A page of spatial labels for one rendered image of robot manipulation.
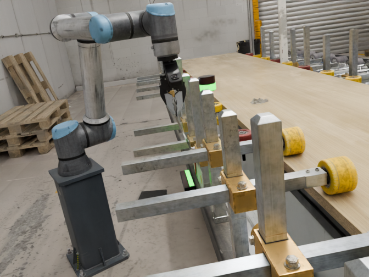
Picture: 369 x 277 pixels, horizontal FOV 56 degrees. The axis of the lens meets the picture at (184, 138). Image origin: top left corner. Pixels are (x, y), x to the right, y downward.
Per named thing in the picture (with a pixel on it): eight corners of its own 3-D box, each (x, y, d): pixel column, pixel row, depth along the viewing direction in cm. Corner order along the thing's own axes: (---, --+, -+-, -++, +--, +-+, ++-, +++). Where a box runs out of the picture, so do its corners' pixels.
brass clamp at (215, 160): (208, 169, 96) (207, 151, 94) (201, 152, 109) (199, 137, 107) (230, 165, 96) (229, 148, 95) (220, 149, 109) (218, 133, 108)
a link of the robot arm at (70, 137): (54, 154, 198) (46, 125, 193) (83, 145, 207) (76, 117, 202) (61, 160, 186) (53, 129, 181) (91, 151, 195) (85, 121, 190)
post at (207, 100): (218, 238, 112) (200, 92, 97) (216, 232, 115) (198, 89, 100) (229, 236, 112) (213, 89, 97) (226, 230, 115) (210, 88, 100)
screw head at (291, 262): (288, 271, 48) (287, 264, 47) (281, 261, 50) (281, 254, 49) (302, 268, 48) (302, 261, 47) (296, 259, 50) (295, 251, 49)
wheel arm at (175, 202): (117, 223, 73) (114, 209, 72) (118, 215, 77) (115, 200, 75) (342, 182, 77) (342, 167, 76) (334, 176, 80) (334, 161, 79)
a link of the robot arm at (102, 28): (40, 16, 161) (95, 11, 109) (66, 14, 168) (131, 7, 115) (46, 42, 165) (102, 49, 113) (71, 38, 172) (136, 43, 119)
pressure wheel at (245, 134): (236, 166, 125) (233, 136, 122) (230, 158, 133) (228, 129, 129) (257, 162, 126) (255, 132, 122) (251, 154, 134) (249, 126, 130)
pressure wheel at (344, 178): (328, 156, 75) (313, 162, 83) (337, 193, 73) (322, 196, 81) (353, 151, 76) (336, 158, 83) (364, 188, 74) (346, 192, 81)
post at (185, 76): (195, 178, 159) (181, 75, 144) (194, 176, 163) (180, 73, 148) (202, 177, 160) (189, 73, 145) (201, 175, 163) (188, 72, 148)
